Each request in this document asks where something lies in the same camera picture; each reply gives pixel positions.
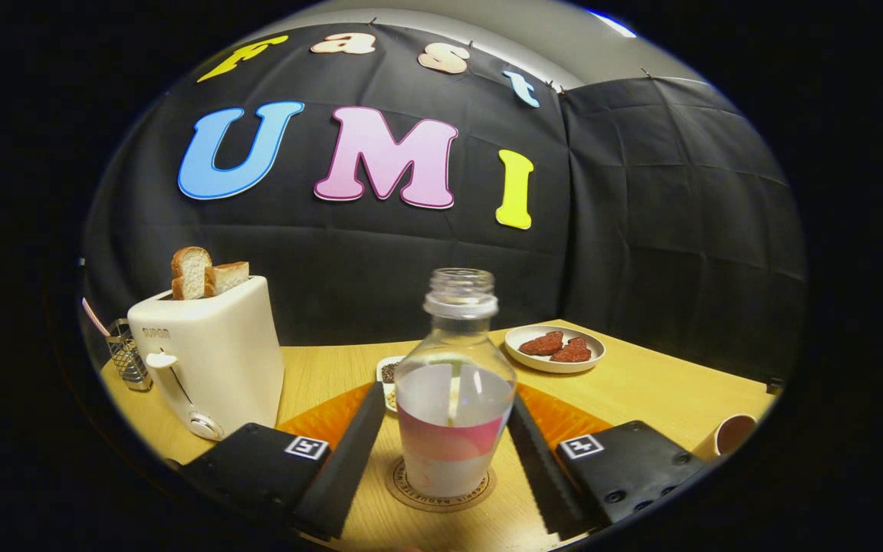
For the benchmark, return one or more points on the white divided condiment dish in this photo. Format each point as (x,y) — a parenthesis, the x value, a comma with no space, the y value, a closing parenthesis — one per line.
(389,376)

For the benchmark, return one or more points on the wooden table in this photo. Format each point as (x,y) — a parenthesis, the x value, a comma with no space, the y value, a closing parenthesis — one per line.
(641,391)

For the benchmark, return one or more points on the white toaster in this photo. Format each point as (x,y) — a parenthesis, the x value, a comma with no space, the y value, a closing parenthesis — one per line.
(219,360)

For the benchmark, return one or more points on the white plate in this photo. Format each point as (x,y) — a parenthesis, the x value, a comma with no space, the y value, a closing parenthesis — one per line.
(518,356)

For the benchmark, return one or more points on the striped straw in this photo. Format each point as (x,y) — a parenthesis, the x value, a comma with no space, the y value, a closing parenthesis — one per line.
(95,316)

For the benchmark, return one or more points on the black backdrop cloth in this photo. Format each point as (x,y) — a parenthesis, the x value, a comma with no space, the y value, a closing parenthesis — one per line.
(641,230)

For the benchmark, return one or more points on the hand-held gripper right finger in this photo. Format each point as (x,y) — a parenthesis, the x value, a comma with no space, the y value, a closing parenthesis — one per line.
(545,479)

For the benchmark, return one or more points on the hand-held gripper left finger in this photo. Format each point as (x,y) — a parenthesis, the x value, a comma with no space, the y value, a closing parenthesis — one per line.
(342,468)

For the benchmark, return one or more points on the toast bread slice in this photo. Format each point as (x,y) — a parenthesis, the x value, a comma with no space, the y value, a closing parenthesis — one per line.
(191,272)
(231,276)

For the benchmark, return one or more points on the round brown coaster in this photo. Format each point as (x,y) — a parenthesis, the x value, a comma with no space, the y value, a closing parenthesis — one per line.
(403,492)

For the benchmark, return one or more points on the clear juice bottle pink label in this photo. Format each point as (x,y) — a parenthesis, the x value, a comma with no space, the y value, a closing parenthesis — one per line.
(453,460)

